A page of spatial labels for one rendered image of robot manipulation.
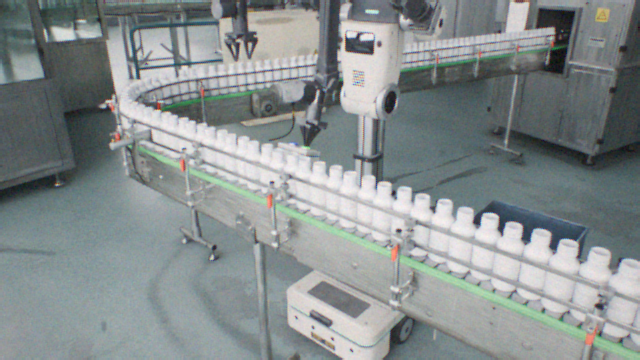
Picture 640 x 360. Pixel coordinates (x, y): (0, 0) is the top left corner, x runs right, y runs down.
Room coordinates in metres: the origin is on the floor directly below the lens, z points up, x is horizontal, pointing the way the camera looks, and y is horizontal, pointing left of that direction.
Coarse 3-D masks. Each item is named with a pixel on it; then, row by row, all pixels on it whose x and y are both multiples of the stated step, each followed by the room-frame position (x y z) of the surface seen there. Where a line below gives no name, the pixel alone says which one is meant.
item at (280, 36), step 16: (256, 16) 5.51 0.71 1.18; (272, 16) 5.52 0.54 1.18; (288, 16) 5.59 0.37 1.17; (304, 16) 5.70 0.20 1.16; (224, 32) 5.68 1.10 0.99; (272, 32) 5.49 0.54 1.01; (288, 32) 5.60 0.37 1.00; (304, 32) 5.70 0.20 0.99; (224, 48) 5.72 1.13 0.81; (240, 48) 5.30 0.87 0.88; (256, 48) 5.39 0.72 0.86; (272, 48) 5.49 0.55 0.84; (288, 48) 5.59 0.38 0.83; (304, 48) 5.70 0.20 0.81; (224, 64) 5.75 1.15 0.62; (272, 64) 5.48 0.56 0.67; (304, 112) 5.70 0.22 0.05
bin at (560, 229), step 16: (496, 208) 1.51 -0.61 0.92; (512, 208) 1.47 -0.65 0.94; (480, 224) 1.44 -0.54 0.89; (528, 224) 1.43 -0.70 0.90; (544, 224) 1.40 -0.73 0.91; (560, 224) 1.37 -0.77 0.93; (576, 224) 1.34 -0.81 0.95; (528, 240) 1.43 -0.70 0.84; (576, 240) 1.34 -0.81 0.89; (576, 256) 1.26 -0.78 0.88
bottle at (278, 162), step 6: (276, 150) 1.47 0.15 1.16; (282, 150) 1.46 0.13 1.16; (276, 156) 1.44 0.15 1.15; (282, 156) 1.44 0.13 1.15; (270, 162) 1.45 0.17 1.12; (276, 162) 1.43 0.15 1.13; (282, 162) 1.44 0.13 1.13; (276, 168) 1.42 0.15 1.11; (282, 168) 1.43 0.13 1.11; (270, 174) 1.44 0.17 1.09; (276, 174) 1.42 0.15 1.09; (270, 180) 1.44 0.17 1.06; (276, 180) 1.42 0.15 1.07; (282, 180) 1.43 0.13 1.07; (276, 186) 1.42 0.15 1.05; (276, 198) 1.43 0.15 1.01
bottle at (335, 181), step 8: (336, 168) 1.32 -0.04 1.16; (336, 176) 1.29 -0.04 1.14; (328, 184) 1.29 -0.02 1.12; (336, 184) 1.28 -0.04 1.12; (328, 200) 1.29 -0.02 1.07; (336, 200) 1.28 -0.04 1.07; (328, 208) 1.29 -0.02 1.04; (336, 208) 1.28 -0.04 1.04; (328, 216) 1.29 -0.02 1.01; (336, 216) 1.28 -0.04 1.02
